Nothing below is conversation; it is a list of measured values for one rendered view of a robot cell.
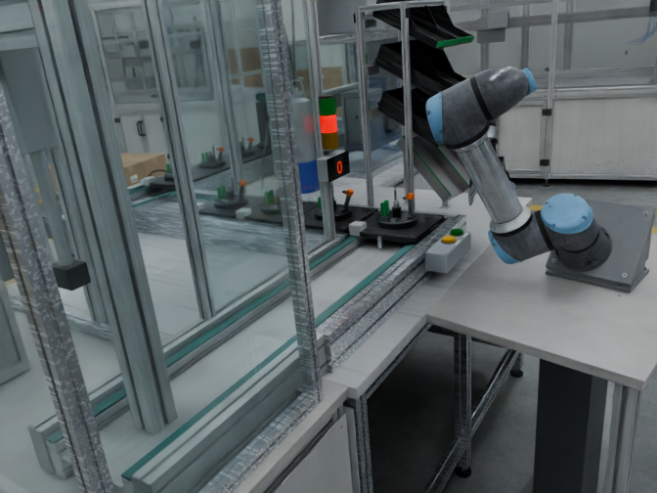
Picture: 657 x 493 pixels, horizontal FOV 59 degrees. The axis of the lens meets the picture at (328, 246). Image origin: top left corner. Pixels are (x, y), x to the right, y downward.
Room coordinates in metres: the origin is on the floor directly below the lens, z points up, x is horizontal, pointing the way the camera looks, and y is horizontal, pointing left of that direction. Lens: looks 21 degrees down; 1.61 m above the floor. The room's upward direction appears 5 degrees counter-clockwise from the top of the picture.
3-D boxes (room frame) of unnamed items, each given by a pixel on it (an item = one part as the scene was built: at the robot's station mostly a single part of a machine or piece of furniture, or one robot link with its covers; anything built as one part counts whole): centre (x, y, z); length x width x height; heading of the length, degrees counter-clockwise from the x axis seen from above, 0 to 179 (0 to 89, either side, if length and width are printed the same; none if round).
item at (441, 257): (1.65, -0.37, 0.93); 0.21 x 0.07 x 0.06; 146
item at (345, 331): (1.52, -0.21, 0.91); 0.89 x 0.06 x 0.11; 146
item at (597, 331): (1.57, -0.70, 0.84); 0.90 x 0.70 x 0.03; 135
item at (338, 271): (1.60, -0.05, 0.91); 0.84 x 0.28 x 0.10; 146
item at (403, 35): (2.21, -0.34, 1.26); 0.36 x 0.21 x 0.80; 146
